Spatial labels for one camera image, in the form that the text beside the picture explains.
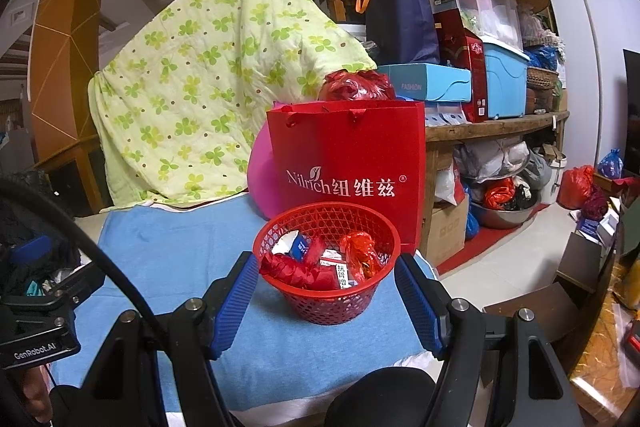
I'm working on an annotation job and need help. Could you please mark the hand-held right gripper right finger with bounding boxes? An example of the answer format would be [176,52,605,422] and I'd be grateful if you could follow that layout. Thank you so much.
[394,252,586,427]

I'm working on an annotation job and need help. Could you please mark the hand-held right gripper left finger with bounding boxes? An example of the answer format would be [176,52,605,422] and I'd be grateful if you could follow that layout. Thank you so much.
[80,251,261,427]

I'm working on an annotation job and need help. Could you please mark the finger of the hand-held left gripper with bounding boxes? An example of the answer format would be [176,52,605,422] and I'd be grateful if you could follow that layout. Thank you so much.
[42,263,108,308]

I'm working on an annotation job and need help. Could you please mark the orange wrapper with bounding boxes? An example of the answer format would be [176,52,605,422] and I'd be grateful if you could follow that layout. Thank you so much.
[340,231,383,280]

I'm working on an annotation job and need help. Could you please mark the red plastic mesh basket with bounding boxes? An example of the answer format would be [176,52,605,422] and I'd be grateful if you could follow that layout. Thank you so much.
[252,202,402,325]

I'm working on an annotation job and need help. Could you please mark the blue medicine box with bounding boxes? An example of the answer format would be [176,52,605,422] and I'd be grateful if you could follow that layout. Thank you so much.
[291,234,313,260]

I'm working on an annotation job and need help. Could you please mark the person's left hand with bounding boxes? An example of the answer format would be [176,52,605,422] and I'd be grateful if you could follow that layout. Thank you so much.
[20,364,53,425]

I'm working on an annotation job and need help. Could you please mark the blue cloth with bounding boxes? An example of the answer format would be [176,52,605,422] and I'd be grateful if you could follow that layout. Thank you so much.
[10,234,56,265]

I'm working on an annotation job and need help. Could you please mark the red floor mat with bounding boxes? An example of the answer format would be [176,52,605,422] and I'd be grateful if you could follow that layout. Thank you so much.
[435,202,551,275]

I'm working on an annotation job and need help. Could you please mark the brown cardboard box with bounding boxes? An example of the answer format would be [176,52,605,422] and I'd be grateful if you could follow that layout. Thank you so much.
[430,194,471,268]

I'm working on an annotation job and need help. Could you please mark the blue blanket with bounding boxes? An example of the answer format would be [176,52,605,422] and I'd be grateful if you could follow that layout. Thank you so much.
[50,197,441,413]

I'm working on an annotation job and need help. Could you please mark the pale pink bedsheet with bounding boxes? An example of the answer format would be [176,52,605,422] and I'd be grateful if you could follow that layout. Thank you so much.
[50,252,443,427]

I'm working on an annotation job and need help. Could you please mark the flat brown cardboard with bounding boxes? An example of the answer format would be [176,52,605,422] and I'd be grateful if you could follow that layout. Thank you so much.
[482,282,581,348]

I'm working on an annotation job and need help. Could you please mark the magenta pillow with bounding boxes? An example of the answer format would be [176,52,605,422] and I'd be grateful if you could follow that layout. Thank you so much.
[247,124,281,220]

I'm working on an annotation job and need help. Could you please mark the metal basin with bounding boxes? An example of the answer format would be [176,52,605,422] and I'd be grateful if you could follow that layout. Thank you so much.
[470,199,551,230]

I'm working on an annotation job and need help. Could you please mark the grey white stuffed bags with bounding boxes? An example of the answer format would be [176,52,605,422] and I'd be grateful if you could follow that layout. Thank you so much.
[452,138,531,182]

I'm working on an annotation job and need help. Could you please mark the red paper shopping bag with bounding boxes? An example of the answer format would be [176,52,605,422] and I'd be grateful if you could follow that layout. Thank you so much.
[265,101,427,253]

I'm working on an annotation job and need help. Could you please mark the glossy marble table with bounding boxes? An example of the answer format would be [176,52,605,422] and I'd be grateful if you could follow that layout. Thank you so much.
[567,252,640,423]

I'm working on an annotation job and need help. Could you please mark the white pot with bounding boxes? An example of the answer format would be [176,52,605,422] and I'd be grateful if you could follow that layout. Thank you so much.
[542,152,568,205]

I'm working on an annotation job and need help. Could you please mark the long wooden bench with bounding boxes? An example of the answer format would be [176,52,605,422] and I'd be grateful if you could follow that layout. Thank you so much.
[425,109,571,258]

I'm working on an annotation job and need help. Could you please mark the dark red plastic bag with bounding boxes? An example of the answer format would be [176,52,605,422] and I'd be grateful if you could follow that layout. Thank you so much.
[582,187,608,223]

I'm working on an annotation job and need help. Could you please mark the light blue cardboard box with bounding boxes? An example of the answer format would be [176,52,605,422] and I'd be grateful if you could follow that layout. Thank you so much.
[376,63,473,104]

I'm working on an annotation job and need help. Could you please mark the knotted red plastic bag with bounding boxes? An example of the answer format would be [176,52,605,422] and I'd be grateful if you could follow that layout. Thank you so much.
[318,69,397,104]

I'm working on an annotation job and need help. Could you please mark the green floral quilt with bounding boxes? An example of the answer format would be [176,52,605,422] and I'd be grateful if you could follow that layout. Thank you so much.
[87,0,378,210]

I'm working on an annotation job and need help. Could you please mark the blue plastic bag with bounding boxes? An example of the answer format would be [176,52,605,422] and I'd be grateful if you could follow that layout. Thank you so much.
[597,148,625,180]
[525,44,558,72]

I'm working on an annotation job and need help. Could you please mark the blue plastic storage bin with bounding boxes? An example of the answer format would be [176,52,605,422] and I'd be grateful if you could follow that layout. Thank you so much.
[480,38,531,120]

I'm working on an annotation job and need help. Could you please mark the tall red gift box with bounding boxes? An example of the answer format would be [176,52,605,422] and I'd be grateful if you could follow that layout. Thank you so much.
[435,14,488,124]

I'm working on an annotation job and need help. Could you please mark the wicker basket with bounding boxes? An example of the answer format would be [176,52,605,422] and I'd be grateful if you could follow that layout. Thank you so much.
[527,67,561,90]

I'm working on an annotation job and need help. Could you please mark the black screen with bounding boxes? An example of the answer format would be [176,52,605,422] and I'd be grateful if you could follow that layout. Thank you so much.
[622,49,640,258]

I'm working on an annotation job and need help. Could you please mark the clear lidded storage box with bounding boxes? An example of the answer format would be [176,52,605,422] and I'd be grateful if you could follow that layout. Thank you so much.
[450,0,523,50]

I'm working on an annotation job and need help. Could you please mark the black cable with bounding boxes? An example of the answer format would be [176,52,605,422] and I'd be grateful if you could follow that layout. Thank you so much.
[0,177,156,338]

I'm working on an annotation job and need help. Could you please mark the navy tote bag orange handles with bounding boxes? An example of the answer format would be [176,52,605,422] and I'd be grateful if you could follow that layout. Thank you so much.
[356,0,441,65]

